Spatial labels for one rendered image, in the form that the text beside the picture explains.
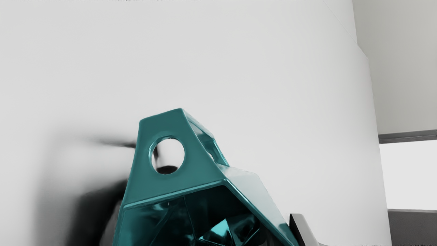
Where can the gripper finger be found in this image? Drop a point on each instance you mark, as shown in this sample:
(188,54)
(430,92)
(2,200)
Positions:
(303,230)

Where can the teal faceted mug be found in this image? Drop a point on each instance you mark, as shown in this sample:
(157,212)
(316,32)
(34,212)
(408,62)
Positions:
(201,177)

